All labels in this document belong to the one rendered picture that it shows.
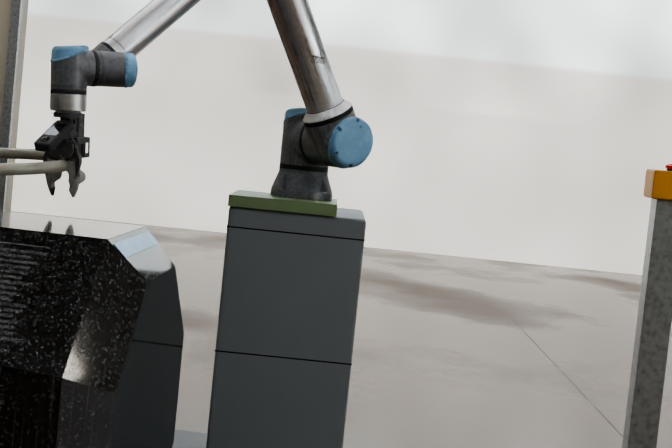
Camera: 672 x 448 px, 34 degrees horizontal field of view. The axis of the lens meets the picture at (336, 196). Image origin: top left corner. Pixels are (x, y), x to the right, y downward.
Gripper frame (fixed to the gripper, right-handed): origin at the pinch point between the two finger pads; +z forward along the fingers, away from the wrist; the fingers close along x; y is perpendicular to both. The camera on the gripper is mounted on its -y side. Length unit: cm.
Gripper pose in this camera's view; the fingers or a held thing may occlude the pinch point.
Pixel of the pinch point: (61, 191)
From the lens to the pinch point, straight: 288.4
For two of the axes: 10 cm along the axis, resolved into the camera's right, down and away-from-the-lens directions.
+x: -9.5, -0.8, 3.2
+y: 3.2, -0.8, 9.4
